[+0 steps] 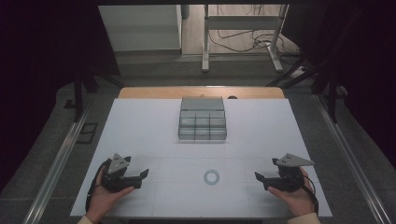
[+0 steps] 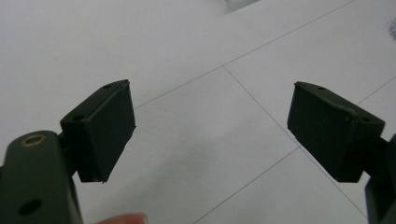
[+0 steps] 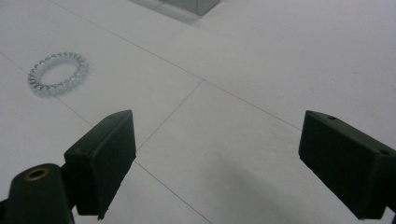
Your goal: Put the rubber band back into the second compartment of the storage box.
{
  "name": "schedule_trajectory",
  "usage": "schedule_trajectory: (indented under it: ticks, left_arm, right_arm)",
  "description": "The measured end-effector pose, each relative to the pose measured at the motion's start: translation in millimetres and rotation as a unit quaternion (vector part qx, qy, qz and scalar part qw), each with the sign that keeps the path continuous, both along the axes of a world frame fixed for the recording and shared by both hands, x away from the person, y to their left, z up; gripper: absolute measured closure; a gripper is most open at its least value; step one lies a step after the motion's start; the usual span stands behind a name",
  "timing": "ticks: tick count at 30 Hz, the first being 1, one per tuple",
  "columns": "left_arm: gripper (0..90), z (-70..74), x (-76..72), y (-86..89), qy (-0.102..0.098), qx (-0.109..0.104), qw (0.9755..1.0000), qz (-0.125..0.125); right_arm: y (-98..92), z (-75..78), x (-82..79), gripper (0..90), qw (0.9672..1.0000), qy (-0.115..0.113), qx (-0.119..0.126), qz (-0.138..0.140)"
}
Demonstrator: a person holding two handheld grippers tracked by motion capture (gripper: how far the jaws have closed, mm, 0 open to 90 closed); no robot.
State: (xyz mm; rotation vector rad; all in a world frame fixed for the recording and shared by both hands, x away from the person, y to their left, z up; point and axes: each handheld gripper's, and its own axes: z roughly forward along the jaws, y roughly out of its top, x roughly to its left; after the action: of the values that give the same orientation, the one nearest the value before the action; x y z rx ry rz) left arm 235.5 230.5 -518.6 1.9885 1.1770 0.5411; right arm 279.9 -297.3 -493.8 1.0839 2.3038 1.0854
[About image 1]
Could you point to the black stand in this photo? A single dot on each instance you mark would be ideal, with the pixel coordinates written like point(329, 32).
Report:
point(81, 90)
point(320, 74)

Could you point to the white mat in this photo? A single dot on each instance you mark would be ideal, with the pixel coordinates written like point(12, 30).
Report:
point(199, 155)

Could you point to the person's sleeve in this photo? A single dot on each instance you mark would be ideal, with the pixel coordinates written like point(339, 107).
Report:
point(84, 220)
point(305, 219)

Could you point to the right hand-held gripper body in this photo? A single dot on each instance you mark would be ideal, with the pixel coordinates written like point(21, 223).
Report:
point(288, 175)

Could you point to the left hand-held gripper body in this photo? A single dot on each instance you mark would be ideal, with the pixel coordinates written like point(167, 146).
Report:
point(115, 174)

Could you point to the white desk frame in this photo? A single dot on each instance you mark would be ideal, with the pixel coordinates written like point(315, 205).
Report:
point(239, 34)

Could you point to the person's left hand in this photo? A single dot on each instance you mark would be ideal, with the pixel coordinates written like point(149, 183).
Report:
point(104, 199)

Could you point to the person's right sleeve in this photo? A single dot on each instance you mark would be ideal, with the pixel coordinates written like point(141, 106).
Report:
point(305, 219)

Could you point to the white cabinet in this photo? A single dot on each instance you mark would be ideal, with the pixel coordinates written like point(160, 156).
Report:
point(140, 28)

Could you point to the metal floor rail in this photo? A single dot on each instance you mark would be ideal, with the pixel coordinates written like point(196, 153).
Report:
point(348, 155)
point(53, 174)

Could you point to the clear tiered organizer box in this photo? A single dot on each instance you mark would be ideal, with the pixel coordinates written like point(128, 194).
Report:
point(202, 119)

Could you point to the person's right hand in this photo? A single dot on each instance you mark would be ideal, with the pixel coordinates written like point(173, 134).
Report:
point(294, 199)

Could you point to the person's left sleeve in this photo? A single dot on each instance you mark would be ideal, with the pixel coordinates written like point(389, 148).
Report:
point(84, 220)

